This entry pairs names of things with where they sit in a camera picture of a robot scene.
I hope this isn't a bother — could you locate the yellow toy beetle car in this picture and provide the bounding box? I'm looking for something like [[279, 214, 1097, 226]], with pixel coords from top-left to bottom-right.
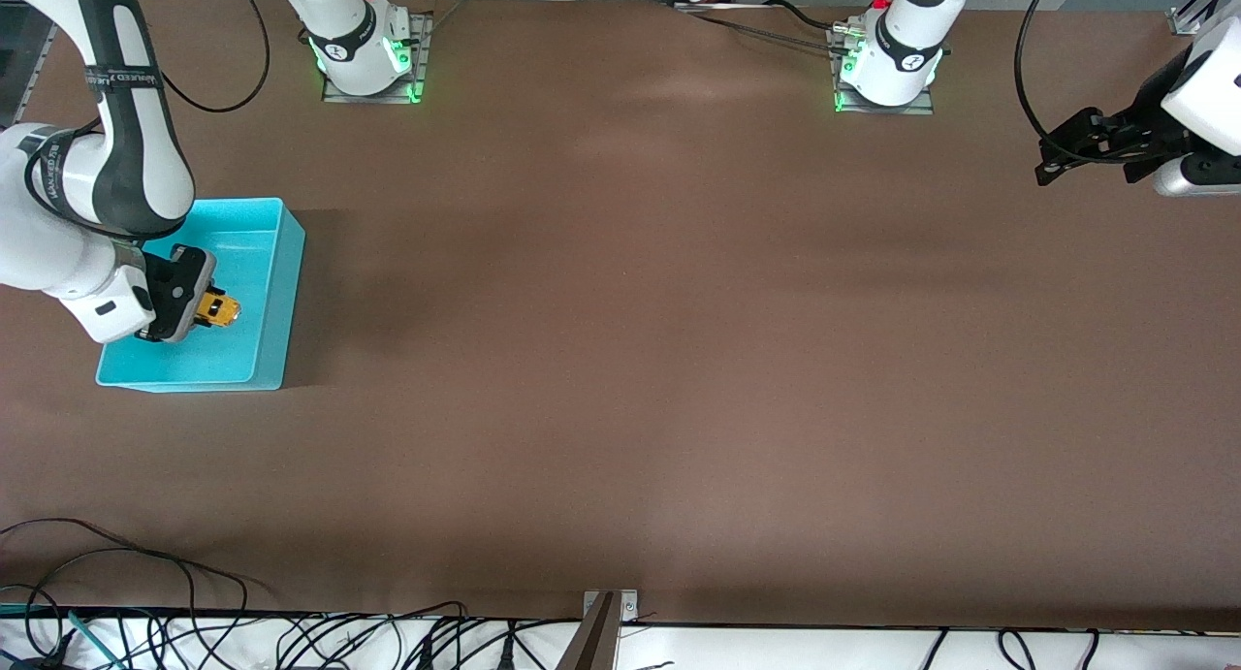
[[199, 290, 242, 331]]

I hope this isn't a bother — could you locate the turquoise plastic bin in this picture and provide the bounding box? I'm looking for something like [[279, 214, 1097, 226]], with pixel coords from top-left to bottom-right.
[[95, 197, 307, 393]]

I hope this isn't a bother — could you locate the dark metal bar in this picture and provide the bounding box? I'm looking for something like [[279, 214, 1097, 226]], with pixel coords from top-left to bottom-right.
[[556, 592, 619, 670]]

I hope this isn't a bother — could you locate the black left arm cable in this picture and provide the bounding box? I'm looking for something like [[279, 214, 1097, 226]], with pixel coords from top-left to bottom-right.
[[1014, 0, 1106, 165]]

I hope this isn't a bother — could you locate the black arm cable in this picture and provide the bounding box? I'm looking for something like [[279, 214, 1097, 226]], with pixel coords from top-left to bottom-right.
[[160, 0, 270, 114], [1014, 0, 1106, 165]]

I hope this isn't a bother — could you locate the aluminium frame corner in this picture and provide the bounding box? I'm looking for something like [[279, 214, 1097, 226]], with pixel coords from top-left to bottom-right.
[[1168, 0, 1241, 37]]

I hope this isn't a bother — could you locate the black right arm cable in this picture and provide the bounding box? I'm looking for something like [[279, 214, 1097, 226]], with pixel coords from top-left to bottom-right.
[[160, 0, 270, 114]]

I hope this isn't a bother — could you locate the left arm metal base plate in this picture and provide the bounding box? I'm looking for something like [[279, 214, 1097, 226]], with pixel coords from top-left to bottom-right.
[[829, 25, 938, 116]]

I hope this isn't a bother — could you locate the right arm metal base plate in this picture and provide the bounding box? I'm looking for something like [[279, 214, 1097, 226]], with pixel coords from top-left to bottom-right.
[[321, 11, 429, 105]]

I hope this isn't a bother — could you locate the aluminium frame rail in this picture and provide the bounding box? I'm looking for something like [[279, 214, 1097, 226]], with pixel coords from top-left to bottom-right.
[[0, 0, 61, 128]]

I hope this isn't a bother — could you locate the black base cable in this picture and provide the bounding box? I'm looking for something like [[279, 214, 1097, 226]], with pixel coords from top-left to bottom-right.
[[764, 0, 854, 33]]

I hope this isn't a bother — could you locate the grey base cable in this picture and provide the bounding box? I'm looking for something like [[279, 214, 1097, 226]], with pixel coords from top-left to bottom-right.
[[679, 6, 846, 56]]

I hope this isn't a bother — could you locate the teal handled tool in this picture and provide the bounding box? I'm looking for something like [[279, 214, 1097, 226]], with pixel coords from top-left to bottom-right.
[[66, 610, 127, 670]]

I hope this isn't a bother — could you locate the small metal bracket plate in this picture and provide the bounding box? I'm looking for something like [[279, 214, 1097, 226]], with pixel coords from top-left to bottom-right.
[[583, 590, 640, 623]]

